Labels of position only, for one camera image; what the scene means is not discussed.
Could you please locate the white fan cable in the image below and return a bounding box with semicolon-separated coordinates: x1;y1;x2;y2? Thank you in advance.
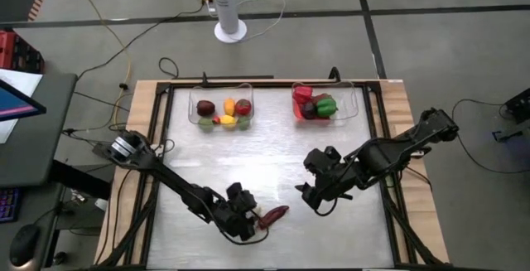
231;0;287;42

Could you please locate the wooden table board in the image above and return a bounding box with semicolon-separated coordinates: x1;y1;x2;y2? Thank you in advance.
94;78;451;266

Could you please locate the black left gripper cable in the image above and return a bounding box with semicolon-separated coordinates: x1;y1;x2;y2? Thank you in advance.
218;220;271;247

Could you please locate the thin black floor cable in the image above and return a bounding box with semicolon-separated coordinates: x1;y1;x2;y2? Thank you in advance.
450;98;530;176

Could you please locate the red bell pepper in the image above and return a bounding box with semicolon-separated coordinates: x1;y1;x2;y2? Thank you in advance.
291;85;314;104

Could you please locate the olive green round fruit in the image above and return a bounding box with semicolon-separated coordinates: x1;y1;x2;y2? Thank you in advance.
197;116;214;133

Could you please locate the white tower fan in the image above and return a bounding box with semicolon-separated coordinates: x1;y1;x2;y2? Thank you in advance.
208;0;248;44

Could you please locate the backlit keyboard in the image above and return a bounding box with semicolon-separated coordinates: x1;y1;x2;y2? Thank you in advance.
0;186;21;225

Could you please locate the black aluminium table frame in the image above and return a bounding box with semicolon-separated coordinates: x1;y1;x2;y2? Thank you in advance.
94;79;448;271

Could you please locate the yellow floor cable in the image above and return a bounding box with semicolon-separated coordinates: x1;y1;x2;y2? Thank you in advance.
65;0;133;113

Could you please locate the yellow lemon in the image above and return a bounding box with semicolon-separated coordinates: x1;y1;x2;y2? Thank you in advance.
219;114;238;131

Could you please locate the tilted computer screen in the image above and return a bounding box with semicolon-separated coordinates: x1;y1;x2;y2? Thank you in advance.
0;78;48;123

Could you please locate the red apple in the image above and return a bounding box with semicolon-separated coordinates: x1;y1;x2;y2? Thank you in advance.
234;98;253;117

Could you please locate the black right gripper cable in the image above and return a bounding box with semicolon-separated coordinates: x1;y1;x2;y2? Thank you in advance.
313;196;339;218

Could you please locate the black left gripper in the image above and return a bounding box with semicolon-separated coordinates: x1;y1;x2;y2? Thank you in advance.
213;181;260;242

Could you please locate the black looped cable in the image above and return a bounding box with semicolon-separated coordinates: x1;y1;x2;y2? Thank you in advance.
158;56;181;80

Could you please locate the long black floor cable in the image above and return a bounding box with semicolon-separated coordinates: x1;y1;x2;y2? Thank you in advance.
76;0;208;82

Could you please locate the dark grey desk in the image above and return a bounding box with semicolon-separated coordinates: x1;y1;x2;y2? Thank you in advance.
0;71;79;188

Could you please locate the dark brown round fruit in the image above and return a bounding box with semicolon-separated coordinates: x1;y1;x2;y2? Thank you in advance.
195;99;216;118

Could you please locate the green bell pepper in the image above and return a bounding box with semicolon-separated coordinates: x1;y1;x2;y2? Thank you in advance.
316;98;339;119

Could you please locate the dark purple round vegetable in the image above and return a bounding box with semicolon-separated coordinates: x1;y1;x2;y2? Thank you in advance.
301;101;318;120

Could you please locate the black computer tower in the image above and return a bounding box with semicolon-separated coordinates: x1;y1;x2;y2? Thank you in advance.
503;87;530;123

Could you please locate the red plastic crate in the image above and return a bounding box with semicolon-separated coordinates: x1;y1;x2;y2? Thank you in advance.
0;29;46;75

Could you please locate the clear plastic bin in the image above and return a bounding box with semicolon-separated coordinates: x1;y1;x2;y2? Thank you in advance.
188;83;255;133
291;80;359;128

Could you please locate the dark red chili pepper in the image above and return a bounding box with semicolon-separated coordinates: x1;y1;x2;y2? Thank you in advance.
257;205;291;230

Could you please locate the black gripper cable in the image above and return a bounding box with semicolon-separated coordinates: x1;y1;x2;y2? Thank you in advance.
218;220;271;247
313;196;339;218

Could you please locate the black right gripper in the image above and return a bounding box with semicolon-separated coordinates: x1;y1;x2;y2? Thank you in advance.
294;145;361;211

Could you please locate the black computer mouse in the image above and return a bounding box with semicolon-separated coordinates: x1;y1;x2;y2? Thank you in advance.
8;224;41;269

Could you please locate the orange carrot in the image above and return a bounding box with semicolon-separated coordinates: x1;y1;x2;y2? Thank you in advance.
292;99;332;123

